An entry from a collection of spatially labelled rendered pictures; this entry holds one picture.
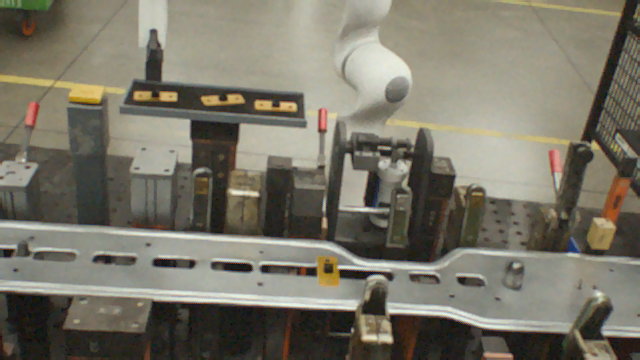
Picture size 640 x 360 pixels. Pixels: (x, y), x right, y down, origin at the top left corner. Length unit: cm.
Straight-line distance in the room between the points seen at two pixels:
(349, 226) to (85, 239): 52
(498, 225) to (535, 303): 79
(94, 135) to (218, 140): 25
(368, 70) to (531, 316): 65
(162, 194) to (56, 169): 85
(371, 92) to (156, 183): 54
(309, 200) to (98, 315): 47
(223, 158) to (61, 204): 63
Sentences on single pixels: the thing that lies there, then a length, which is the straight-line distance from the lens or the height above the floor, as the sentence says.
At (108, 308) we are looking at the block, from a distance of 120.
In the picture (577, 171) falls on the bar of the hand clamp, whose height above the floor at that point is 116.
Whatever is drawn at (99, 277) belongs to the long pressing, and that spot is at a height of 100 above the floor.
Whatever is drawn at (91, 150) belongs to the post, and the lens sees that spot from 158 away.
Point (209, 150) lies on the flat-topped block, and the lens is 154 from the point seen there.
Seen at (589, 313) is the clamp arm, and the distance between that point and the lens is 125.
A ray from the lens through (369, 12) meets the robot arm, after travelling 163.
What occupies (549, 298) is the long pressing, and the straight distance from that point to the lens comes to 140.
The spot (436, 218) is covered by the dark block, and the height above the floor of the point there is 101.
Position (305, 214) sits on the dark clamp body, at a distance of 144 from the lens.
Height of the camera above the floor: 181
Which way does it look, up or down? 30 degrees down
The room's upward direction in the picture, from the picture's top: 7 degrees clockwise
